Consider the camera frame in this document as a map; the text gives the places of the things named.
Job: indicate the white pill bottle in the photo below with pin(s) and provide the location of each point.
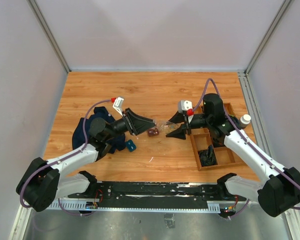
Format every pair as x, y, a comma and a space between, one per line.
245, 120

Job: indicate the wooden compartment tray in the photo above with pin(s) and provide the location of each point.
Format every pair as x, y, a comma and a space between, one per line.
201, 140

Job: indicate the teal pill organizer box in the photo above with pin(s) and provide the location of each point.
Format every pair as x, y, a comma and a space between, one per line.
130, 145

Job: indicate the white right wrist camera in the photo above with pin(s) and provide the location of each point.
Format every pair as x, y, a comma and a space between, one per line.
185, 107

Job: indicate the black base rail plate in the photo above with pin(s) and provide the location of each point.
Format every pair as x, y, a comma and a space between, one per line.
153, 196

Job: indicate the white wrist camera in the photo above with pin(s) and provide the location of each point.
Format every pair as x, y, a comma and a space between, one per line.
185, 107
118, 103

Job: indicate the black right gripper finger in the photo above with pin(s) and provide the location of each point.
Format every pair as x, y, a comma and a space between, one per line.
177, 118
179, 133

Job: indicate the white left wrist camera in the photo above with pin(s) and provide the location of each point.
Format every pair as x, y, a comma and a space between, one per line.
118, 103

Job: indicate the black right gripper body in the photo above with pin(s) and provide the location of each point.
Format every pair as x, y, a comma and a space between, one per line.
196, 122

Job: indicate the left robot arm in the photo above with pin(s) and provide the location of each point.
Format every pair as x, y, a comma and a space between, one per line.
47, 180

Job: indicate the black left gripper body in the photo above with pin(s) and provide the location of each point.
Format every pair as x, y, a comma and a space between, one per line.
127, 122

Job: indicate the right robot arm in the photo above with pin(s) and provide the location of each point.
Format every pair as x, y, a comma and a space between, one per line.
278, 187

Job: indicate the red pill organizer box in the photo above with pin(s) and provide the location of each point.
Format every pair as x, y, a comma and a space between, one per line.
152, 132

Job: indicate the clear pill bottle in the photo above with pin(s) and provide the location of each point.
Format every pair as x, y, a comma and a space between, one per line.
165, 127

